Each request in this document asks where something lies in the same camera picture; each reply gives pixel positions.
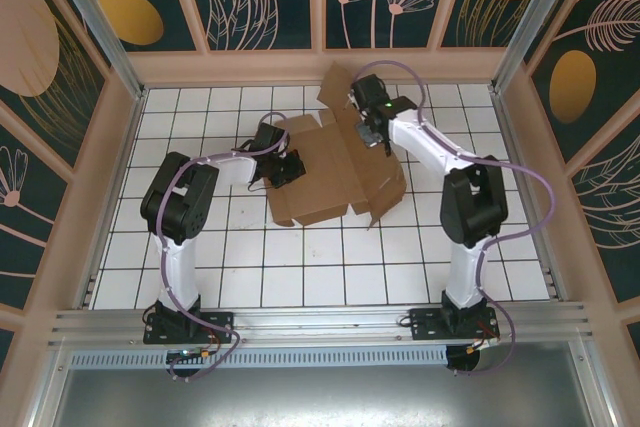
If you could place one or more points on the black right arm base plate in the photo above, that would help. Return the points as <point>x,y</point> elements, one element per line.
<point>425,324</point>

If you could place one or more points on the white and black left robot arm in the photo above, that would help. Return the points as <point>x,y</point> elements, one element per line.
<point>180,277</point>

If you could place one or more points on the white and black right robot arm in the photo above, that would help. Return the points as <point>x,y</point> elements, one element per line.
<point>465,277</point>

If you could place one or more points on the grey metal sheet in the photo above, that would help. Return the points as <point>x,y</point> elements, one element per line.
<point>320,397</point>

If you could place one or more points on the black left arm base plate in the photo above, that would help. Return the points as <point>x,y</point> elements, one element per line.
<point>220,327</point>

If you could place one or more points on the aluminium table edge rail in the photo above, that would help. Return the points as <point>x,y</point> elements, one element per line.
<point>85,297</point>
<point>556,287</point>

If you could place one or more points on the aluminium corner post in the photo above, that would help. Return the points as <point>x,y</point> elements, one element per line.
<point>100,22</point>
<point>540,12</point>

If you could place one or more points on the brown cardboard box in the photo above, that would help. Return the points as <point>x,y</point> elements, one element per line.
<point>320,172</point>

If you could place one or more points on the aluminium mounting rail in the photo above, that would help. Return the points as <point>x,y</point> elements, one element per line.
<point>320,319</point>

